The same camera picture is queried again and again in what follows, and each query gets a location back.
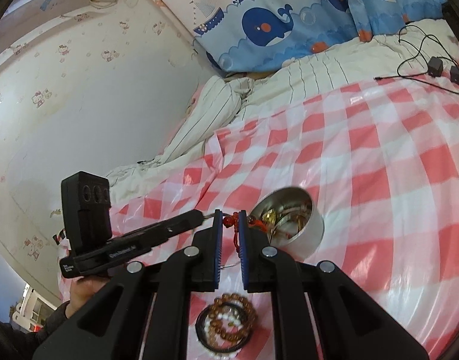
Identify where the red cord bead bracelet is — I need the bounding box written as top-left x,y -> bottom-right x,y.
221,211 -> 270,260

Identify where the amber bead bracelet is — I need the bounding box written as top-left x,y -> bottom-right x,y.
204,292 -> 259,350

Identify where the person's left hand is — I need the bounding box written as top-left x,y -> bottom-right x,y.
65,276 -> 109,319

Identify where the round silver metal tin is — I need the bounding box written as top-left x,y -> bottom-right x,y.
250,187 -> 325,262

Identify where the white striped bed quilt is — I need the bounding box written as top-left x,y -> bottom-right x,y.
107,19 -> 458,204

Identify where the red white checkered plastic cloth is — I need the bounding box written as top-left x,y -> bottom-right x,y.
110,80 -> 459,359

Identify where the blue whale pattern curtain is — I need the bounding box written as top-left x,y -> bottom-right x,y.
194,0 -> 447,74

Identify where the black left tracking camera box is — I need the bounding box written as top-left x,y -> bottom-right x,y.
61,172 -> 112,255

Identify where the white pearl bead bracelet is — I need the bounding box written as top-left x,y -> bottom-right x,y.
207,304 -> 249,357

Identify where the black charger cable with adapters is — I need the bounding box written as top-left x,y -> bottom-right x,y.
373,23 -> 459,95

